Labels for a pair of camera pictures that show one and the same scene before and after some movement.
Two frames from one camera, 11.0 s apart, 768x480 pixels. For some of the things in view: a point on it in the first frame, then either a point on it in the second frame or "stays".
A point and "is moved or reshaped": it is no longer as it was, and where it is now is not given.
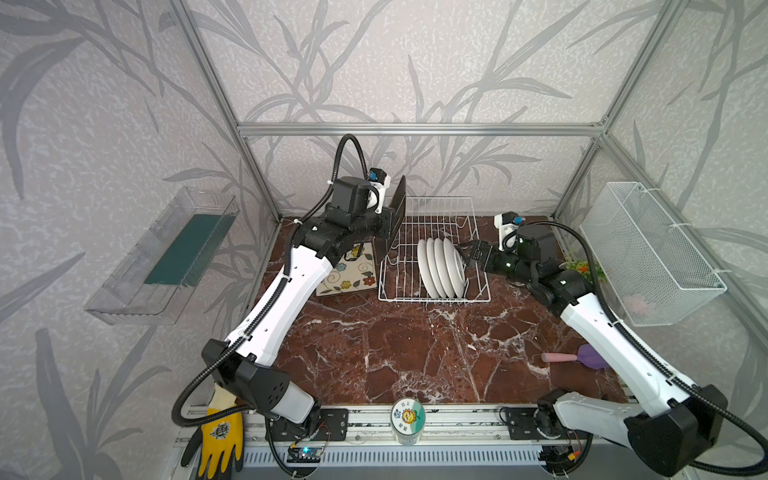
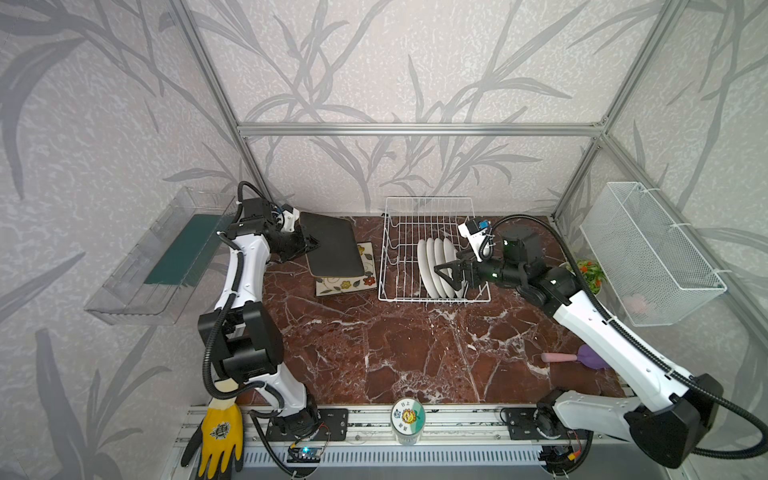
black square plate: [350, 275] stays
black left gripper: [389, 218] to [298, 240]
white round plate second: [443, 276] stays
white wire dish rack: [420, 263] stays
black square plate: [381, 246] is moved or reshaped
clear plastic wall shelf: [157, 277] stays
